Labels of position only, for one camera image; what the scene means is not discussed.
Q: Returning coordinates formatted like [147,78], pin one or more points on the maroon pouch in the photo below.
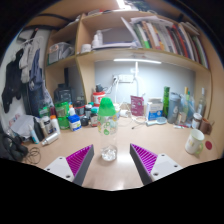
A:
[137,106]

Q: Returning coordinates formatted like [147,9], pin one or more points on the white and blue box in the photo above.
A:
[154,110]

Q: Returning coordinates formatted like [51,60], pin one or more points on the clear glass bottle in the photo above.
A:
[201,105]

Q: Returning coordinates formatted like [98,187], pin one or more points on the white wall power outlet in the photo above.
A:
[124,79]

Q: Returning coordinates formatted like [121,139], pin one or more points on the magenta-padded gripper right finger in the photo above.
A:
[148,161]

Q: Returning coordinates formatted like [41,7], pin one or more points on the brown mug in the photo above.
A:
[205,126]

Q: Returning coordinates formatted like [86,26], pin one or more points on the green-capped bottle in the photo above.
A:
[191,105]

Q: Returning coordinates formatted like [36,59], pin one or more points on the wooden shelf unit with books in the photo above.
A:
[143,55]

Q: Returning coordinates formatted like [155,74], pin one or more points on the white light bar lamp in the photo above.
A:
[136,61]

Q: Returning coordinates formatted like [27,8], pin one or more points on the clear bottle with green cap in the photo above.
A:
[107,126]

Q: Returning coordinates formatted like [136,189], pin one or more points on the red and white jar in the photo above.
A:
[98,99]

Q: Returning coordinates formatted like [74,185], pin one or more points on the grey shaker bottle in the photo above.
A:
[173,110]

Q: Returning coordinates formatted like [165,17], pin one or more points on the chocolate spread jar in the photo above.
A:
[196,121]

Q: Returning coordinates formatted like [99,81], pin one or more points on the tall green box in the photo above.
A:
[166,101]

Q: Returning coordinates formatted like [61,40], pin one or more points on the green canister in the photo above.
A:
[62,115]

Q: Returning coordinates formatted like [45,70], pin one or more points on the hanging clothes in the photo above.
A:
[23,73]

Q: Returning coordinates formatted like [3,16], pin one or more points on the white bottle with orange cap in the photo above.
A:
[55,125]

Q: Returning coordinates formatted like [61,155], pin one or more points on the light blue hairbrush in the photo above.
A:
[156,121]

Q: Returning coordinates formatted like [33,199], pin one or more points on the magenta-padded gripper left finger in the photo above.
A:
[78,161]

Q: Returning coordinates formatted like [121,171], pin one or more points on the white bottle with blue label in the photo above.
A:
[74,121]

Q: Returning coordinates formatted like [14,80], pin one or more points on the flat round red coaster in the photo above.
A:
[208,145]

